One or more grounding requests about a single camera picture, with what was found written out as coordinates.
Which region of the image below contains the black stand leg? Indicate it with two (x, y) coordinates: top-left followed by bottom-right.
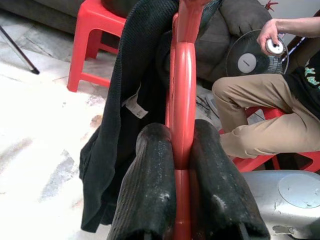
(0, 24), (40, 75)

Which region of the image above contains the person hand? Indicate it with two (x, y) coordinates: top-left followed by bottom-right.
(257, 18), (285, 55)

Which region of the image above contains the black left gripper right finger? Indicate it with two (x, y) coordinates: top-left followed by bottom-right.
(188, 119), (271, 240)

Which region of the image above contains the white round remote control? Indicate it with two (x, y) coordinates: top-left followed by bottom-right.
(265, 37), (286, 56)

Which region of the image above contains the red plastic stool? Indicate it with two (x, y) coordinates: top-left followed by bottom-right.
(218, 106), (320, 173)
(66, 0), (128, 93)

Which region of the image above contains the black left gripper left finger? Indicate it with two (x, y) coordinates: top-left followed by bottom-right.
(107, 122), (177, 240)

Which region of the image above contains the black standing fan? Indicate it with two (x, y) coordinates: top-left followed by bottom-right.
(225, 29), (290, 83)

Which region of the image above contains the dark suede sofa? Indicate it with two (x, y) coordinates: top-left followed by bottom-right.
(0, 0), (273, 83)

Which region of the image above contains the person in tan trousers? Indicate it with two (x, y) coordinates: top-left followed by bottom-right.
(211, 52), (320, 161)

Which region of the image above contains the red plastic hanger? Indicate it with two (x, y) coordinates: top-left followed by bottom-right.
(164, 0), (211, 240)

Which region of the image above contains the black knit sweater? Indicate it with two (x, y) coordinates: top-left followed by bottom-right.
(79, 0), (223, 232)

